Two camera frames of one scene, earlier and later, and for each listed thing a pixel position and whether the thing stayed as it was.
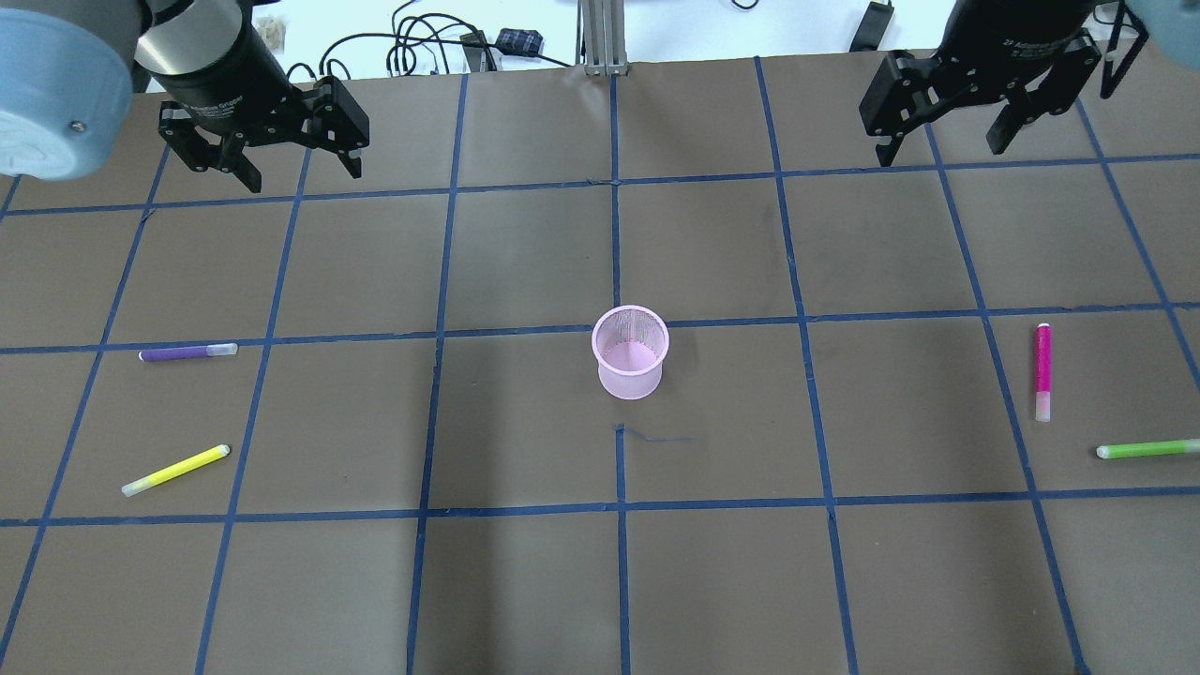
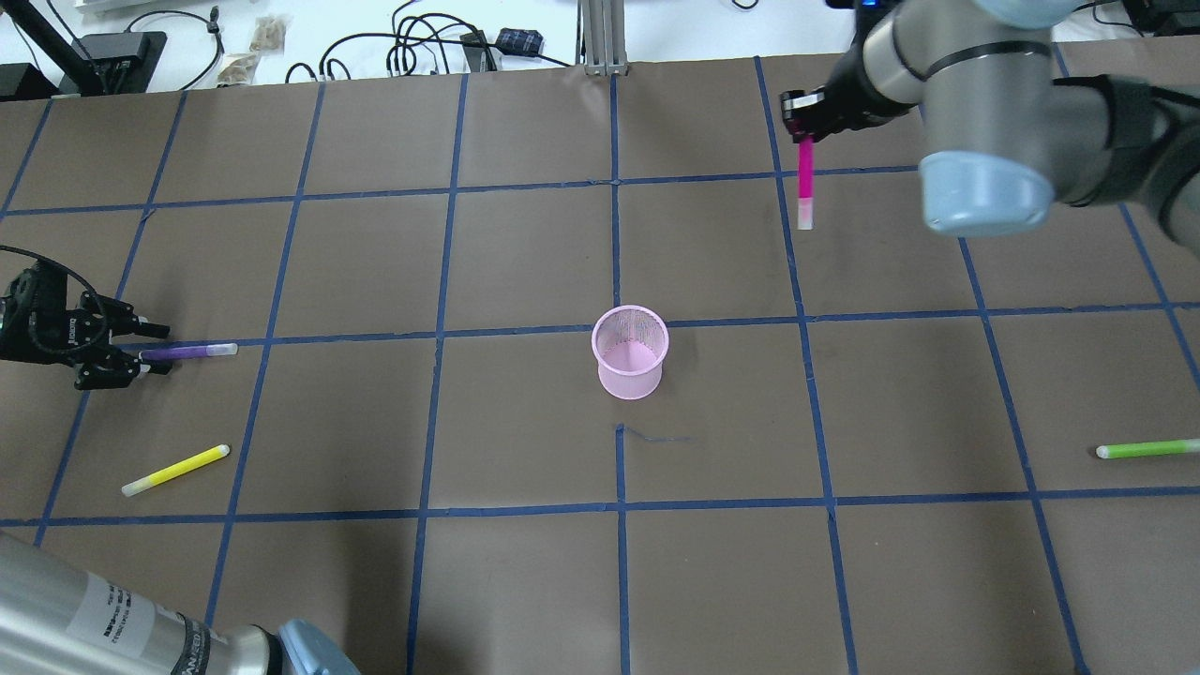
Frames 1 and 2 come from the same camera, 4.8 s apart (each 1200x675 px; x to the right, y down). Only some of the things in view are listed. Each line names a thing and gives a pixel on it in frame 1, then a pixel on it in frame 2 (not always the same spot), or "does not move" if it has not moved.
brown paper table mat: (656, 373) does not move
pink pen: (1043, 372) → (805, 206)
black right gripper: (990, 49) → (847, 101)
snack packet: (272, 32) does not move
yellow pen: (175, 471) does not move
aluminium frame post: (603, 50) does not move
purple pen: (193, 352) does not move
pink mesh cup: (630, 344) does not move
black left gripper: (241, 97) → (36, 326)
